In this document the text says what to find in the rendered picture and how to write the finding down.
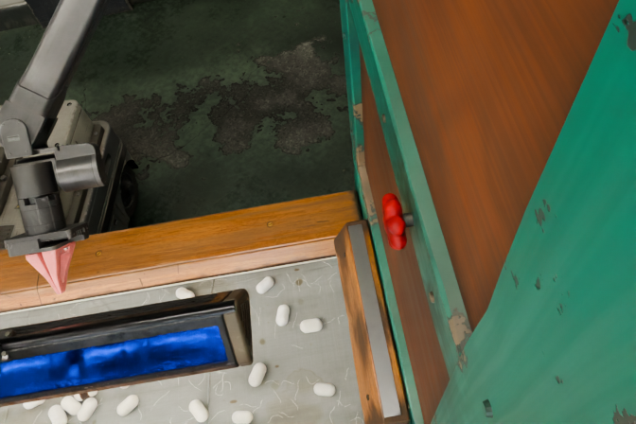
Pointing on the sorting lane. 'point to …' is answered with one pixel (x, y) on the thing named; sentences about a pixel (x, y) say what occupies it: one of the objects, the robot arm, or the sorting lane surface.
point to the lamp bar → (127, 347)
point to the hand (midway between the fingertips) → (60, 288)
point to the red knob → (396, 221)
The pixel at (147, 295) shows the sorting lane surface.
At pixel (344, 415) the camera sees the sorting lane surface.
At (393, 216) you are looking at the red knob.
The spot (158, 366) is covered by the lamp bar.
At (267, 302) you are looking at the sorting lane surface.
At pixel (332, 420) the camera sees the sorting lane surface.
